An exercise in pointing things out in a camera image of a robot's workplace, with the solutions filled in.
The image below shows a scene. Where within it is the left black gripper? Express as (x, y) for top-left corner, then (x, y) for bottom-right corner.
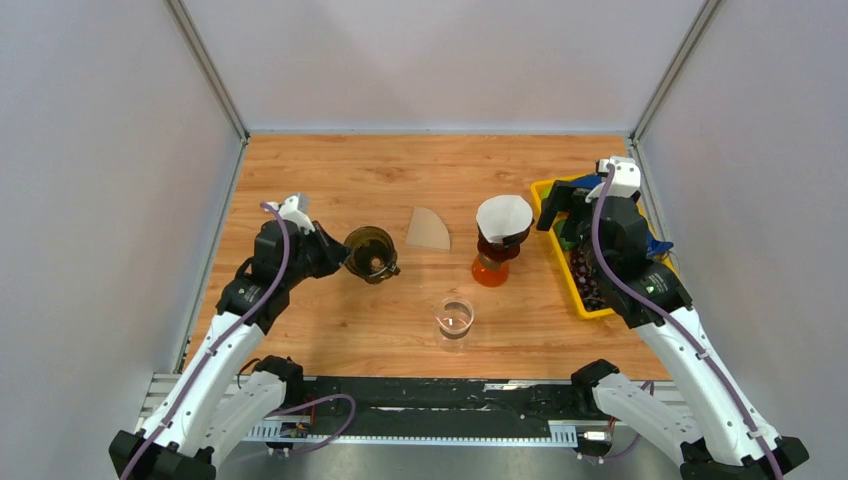
(281, 220), (352, 288)

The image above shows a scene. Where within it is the olive plastic coffee dripper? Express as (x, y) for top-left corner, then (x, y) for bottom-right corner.
(344, 226), (401, 284)

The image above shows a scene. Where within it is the white paper coffee filter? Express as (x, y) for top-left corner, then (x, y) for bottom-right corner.
(476, 195), (534, 246)

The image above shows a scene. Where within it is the brown plastic coffee dripper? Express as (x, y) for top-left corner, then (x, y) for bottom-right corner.
(477, 220), (533, 263)

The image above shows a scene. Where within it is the brown paper coffee filter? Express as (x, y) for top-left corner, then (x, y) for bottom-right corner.
(405, 206), (451, 252)

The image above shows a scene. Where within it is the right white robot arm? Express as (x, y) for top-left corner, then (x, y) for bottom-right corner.
(533, 175), (810, 479)

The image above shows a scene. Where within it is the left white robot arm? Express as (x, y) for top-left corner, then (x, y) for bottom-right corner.
(109, 220), (351, 479)

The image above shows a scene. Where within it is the green lime lower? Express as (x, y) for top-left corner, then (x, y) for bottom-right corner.
(552, 219), (575, 252)

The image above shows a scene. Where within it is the dark grape bunch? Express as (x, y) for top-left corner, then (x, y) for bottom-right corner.
(569, 251), (607, 312)

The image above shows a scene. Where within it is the orange glass carafe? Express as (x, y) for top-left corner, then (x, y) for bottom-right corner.
(471, 254), (510, 288)

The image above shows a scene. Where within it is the blue chips bag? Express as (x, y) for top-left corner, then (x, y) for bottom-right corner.
(571, 173), (673, 257)

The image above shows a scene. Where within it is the yellow plastic tray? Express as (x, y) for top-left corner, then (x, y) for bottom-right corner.
(531, 176), (692, 327)

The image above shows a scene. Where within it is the clear glass beaker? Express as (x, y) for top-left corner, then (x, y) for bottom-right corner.
(432, 297), (475, 353)

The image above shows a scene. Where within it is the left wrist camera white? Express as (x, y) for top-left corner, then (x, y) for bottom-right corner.
(274, 192), (315, 235)

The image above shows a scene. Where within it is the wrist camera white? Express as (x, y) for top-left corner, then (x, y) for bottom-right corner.
(585, 156), (642, 203)
(274, 192), (315, 235)

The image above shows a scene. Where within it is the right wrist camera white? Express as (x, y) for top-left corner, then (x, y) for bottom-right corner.
(585, 156), (642, 203)

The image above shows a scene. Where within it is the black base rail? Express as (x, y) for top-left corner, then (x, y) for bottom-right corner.
(282, 376), (609, 439)

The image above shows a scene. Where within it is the aluminium frame post right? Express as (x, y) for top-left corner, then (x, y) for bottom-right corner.
(629, 0), (724, 146)

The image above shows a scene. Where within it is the aluminium frame post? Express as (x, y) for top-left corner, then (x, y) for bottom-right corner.
(629, 0), (724, 146)
(164, 0), (250, 145)

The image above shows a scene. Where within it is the aluminium frame post left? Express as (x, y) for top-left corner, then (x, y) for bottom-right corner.
(164, 0), (250, 145)

